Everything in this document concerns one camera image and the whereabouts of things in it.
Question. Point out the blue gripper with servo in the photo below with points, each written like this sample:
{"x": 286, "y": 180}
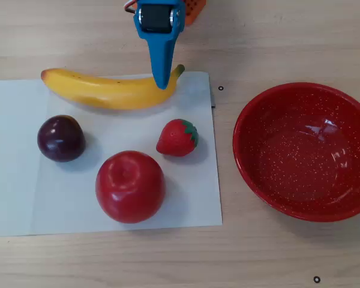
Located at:
{"x": 158, "y": 18}

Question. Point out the yellow toy banana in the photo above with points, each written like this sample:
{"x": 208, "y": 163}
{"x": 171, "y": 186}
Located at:
{"x": 108, "y": 93}

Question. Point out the red speckled enamel bowl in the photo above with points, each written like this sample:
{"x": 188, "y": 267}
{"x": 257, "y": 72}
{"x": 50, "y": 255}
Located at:
{"x": 288, "y": 168}

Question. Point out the red toy strawberry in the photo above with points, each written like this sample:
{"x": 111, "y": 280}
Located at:
{"x": 174, "y": 139}

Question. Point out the dark purple toy plum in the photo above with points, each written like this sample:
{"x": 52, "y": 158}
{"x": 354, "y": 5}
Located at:
{"x": 61, "y": 139}

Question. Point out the red toy apple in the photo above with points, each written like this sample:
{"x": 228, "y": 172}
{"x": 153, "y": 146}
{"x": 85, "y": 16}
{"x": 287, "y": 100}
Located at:
{"x": 130, "y": 189}

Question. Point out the white paper sheet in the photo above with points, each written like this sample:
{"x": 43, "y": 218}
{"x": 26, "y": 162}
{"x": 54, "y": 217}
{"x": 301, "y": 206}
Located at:
{"x": 63, "y": 198}

